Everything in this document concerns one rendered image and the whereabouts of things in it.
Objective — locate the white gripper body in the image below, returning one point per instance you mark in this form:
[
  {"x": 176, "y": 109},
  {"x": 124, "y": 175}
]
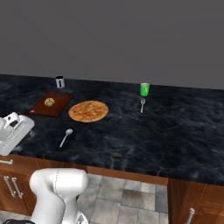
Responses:
[{"x": 16, "y": 137}]

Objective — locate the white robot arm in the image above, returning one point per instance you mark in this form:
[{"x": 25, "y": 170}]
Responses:
[{"x": 58, "y": 186}]

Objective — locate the wooden drawer front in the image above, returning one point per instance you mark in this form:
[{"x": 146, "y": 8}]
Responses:
[{"x": 23, "y": 164}]

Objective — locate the reddish brown cutting board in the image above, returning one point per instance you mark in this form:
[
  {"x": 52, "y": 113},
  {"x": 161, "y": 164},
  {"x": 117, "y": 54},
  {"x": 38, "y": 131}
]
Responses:
[{"x": 49, "y": 105}]

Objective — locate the round pizza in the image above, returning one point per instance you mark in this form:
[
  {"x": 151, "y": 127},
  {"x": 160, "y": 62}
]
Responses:
[{"x": 88, "y": 111}]

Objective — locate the yellow round food item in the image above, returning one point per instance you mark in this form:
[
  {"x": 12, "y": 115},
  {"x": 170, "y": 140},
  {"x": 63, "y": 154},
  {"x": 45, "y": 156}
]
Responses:
[{"x": 49, "y": 102}]

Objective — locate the silver spoon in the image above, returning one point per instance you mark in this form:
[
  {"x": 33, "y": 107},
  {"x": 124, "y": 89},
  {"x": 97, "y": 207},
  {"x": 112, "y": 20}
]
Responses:
[{"x": 66, "y": 137}]

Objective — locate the wooden cupboard door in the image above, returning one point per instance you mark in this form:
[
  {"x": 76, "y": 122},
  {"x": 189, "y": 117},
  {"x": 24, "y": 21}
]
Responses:
[
  {"x": 24, "y": 197},
  {"x": 201, "y": 204},
  {"x": 4, "y": 192}
]

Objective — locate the black and silver mug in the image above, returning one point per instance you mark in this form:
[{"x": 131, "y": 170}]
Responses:
[{"x": 59, "y": 82}]

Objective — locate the silver fork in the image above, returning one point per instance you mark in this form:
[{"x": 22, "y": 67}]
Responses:
[{"x": 142, "y": 105}]

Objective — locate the green cup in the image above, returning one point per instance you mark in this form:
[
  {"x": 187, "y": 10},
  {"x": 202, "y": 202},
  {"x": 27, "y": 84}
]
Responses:
[{"x": 144, "y": 89}]

